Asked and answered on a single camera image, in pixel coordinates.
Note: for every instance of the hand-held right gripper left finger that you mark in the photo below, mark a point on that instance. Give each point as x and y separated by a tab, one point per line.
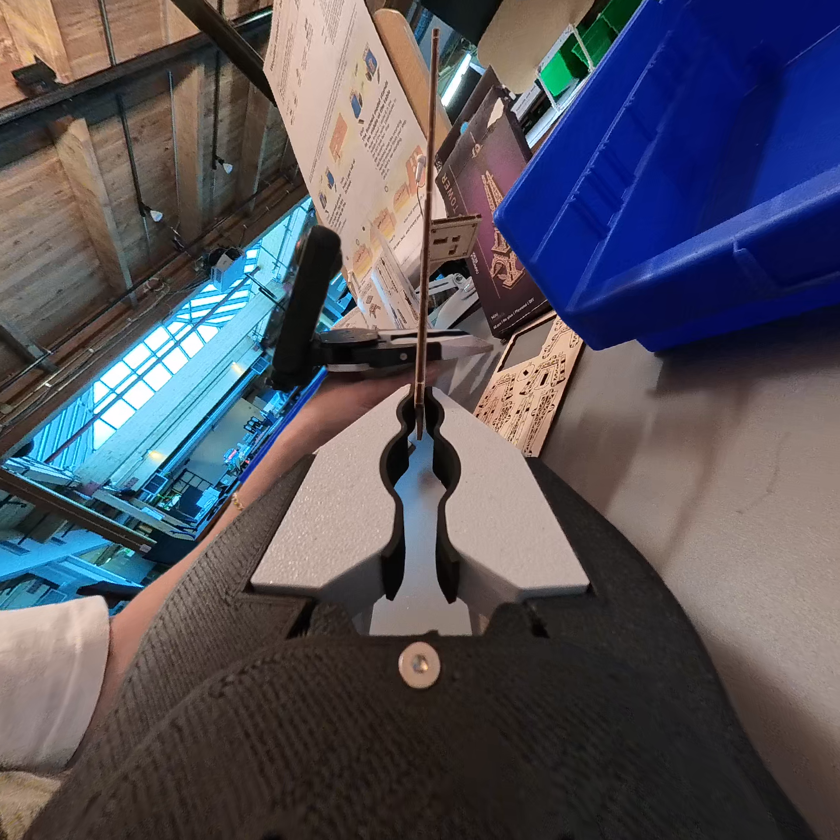
321	525

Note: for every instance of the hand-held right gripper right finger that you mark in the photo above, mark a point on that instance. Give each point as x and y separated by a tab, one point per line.
518	531

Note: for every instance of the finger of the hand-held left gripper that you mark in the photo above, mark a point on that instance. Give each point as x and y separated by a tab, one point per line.
453	342
367	369

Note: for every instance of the wooden puzzle frame sheet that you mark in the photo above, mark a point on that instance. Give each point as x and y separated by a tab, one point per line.
423	315

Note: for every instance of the person's left forearm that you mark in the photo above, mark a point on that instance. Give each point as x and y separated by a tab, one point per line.
52	676

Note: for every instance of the person's left hand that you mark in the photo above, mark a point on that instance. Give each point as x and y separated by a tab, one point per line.
334	413

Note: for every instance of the wooden tower parts sheet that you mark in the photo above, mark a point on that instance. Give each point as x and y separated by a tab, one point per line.
525	420

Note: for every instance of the dark puzzle box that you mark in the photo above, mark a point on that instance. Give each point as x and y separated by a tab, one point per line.
499	197

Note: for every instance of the ceiling spotlight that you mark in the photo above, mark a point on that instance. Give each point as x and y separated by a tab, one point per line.
224	165
153	214

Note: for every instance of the paper instruction sheet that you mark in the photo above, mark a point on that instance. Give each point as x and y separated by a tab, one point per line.
341	98

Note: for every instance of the large paned window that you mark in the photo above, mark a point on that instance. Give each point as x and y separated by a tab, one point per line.
131	387

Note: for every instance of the blue plastic bin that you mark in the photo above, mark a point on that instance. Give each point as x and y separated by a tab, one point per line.
656	197

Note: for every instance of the green storage bins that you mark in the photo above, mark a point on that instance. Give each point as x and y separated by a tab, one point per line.
558	72

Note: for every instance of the person's printed shirt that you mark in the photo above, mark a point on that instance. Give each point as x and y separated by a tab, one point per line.
19	807

